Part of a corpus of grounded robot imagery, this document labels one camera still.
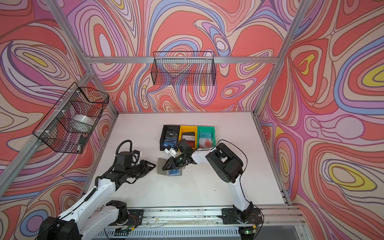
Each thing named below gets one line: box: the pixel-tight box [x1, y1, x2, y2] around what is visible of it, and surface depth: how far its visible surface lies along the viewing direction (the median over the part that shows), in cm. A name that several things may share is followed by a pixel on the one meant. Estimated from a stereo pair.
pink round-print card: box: [199, 138, 213, 149], surface depth 101 cm
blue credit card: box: [169, 169, 180, 176], surface depth 90 cm
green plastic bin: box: [197, 126, 217, 149], surface depth 103 cm
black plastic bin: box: [159, 125, 181, 151], surface depth 108 cm
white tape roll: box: [68, 114, 95, 133], surface depth 74 cm
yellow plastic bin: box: [178, 125, 198, 150], surface depth 103 cm
